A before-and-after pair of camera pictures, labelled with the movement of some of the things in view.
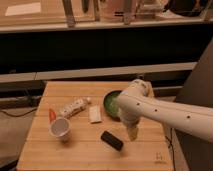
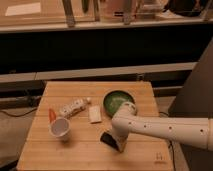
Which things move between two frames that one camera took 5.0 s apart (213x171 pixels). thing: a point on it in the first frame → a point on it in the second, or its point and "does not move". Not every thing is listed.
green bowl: [110, 105] does not move
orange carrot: [52, 115] does not move
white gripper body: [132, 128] → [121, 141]
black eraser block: [112, 140] does not move
